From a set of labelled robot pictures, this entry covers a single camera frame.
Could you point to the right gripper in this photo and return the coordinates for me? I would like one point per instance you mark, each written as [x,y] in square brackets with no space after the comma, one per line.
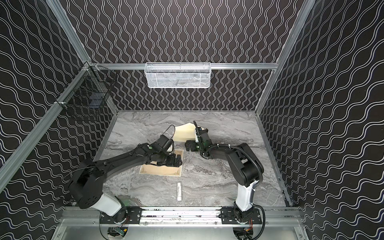
[193,146]

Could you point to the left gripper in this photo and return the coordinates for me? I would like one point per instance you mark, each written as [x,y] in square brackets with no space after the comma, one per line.
[172,160]

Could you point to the tan letter paper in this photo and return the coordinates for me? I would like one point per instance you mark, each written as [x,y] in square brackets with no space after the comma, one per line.
[153,169]

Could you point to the cream envelope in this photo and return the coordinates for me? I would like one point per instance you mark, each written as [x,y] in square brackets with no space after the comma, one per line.
[186,132]

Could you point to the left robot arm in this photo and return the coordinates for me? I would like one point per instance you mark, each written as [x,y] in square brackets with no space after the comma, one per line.
[86,184]

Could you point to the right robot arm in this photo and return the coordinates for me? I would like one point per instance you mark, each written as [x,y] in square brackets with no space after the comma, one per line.
[245,167]

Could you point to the white glue stick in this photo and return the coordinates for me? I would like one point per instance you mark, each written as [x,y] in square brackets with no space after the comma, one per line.
[179,192]

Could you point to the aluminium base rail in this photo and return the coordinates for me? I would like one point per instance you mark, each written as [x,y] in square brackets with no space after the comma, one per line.
[184,217]

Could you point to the white wire mesh basket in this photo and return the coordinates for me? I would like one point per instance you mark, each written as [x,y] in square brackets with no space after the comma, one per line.
[176,75]

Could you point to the black wire basket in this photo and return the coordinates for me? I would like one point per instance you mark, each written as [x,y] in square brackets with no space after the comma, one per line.
[88,101]

